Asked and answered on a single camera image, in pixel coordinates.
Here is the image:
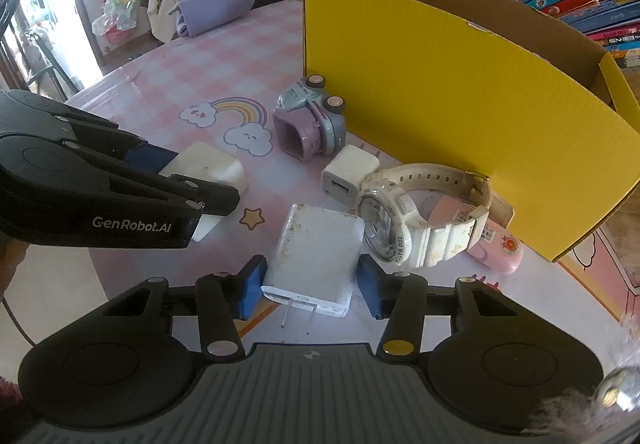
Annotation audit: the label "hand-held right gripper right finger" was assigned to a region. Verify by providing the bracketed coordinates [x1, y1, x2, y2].
[356, 254, 538, 359]

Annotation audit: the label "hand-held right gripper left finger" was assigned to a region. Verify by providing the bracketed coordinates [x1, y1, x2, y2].
[97, 254, 268, 359]

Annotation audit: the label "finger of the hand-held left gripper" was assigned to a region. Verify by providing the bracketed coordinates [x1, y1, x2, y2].
[0, 89, 179, 175]
[107, 169, 241, 241]

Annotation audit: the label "white rectangular block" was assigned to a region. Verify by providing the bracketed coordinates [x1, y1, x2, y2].
[157, 140, 250, 243]

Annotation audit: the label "large white charger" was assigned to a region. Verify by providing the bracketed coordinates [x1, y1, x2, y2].
[260, 203, 366, 328]

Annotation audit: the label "white wristwatch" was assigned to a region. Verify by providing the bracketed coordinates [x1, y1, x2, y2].
[357, 163, 516, 270]

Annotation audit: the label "small white charger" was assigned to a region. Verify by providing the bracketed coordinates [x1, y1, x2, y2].
[321, 144, 383, 211]

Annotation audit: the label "purple grey toy camper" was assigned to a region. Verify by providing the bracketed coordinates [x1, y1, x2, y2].
[272, 74, 347, 164]

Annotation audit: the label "pink oval case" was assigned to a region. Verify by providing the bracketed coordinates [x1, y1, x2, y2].
[430, 197, 525, 275]

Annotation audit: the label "yellow cardboard box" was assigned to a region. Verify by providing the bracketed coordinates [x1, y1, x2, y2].
[302, 0, 640, 264]

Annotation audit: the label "pink checked printed tablecloth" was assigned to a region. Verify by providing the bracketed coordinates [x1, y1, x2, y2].
[65, 0, 640, 341]

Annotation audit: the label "dark chair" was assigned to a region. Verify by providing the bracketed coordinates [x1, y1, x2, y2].
[0, 0, 82, 101]

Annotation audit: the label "colourful plastic bags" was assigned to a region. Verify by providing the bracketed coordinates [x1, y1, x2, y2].
[92, 0, 152, 58]

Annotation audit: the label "purple garment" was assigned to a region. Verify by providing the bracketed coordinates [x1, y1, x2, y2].
[175, 0, 257, 38]

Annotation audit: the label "grey fluffy pompom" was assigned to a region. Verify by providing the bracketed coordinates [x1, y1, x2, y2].
[530, 314, 640, 441]

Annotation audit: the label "black cable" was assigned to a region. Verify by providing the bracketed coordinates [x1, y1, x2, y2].
[0, 293, 37, 351]

